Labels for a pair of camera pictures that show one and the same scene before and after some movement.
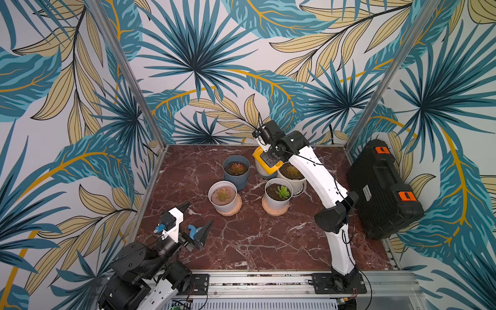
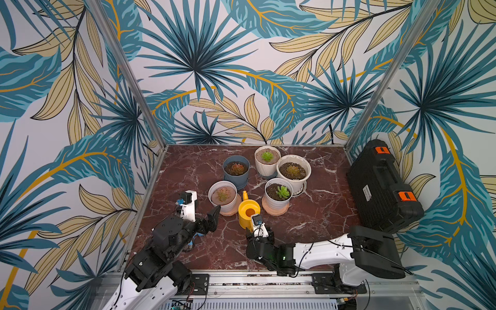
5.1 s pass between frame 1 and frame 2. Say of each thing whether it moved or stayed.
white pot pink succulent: stayed
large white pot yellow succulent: stayed
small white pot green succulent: stayed
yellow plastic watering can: moved
